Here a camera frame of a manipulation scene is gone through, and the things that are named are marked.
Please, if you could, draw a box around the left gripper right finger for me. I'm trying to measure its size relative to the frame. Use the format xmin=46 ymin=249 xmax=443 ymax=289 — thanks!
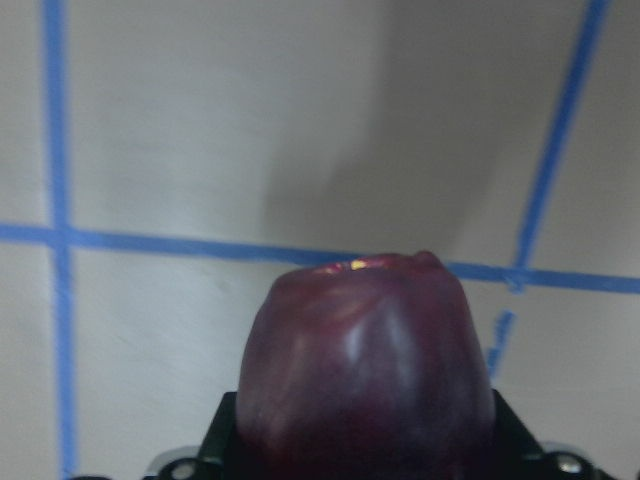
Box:
xmin=489 ymin=389 xmax=544 ymax=480

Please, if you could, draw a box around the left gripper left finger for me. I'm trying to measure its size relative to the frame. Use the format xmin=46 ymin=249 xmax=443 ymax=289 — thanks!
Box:
xmin=197 ymin=392 xmax=249 ymax=480

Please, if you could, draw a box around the dark red apple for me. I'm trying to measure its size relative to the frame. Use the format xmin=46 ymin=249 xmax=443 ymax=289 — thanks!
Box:
xmin=236 ymin=251 xmax=495 ymax=479

